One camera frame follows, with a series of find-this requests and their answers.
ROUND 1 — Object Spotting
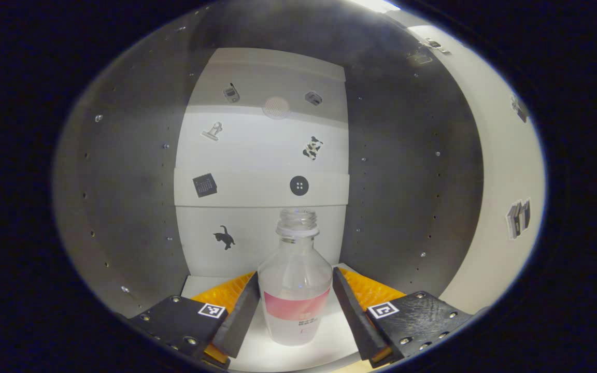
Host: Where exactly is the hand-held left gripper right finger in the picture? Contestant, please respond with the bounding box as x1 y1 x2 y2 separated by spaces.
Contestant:
333 267 475 368

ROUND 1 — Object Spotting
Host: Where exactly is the metal door hinge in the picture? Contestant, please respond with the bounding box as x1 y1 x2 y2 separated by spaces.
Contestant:
406 37 452 67

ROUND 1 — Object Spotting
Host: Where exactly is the clear plastic bottle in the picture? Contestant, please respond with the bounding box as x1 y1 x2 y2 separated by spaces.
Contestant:
257 208 334 347

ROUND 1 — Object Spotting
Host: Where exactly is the long ceiling light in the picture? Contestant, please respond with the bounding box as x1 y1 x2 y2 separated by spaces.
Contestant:
350 0 400 13

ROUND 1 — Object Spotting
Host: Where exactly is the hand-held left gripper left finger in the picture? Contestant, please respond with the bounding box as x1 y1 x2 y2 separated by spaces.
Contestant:
127 269 264 369

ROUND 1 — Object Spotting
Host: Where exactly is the dark grey cabinet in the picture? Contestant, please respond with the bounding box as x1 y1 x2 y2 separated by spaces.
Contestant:
52 0 486 372

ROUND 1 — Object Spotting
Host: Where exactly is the grey cabinet door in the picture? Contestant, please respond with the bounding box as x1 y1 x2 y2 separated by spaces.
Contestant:
407 23 547 315

